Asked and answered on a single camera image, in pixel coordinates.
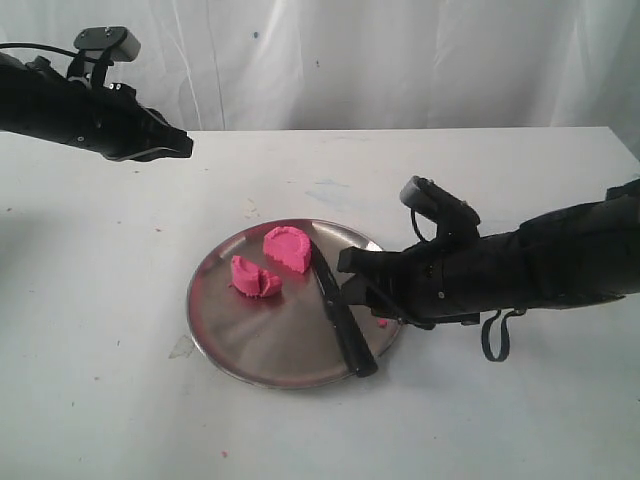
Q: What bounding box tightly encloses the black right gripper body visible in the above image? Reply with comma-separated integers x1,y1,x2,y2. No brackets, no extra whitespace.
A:
394,232,530,327

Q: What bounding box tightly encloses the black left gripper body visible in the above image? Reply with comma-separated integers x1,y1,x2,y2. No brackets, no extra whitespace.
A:
52,84,155,161

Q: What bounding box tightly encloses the pink clay piece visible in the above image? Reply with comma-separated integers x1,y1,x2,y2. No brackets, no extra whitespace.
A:
263,226,312,274
231,255,283,298

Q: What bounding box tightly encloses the black knife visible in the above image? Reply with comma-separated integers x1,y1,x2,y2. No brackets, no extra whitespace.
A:
311,242,378,378

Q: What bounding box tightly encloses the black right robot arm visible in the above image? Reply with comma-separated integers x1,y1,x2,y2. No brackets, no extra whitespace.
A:
337,176,639,330

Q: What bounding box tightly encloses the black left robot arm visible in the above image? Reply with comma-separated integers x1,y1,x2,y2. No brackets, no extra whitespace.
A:
1,54,194,163

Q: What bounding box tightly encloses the white backdrop sheet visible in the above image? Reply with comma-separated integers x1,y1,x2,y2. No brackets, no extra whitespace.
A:
1,1,639,140

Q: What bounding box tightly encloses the round stainless steel plate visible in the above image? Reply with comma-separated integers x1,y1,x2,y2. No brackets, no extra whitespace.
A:
187,219,380,389

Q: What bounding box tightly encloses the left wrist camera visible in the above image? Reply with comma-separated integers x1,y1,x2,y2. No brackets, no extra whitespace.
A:
66,26,141,89

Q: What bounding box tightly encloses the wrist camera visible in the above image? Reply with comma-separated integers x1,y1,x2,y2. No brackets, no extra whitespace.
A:
399,176,481,242
66,26,141,89

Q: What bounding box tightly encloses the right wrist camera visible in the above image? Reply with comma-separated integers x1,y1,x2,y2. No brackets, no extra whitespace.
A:
399,176,481,242

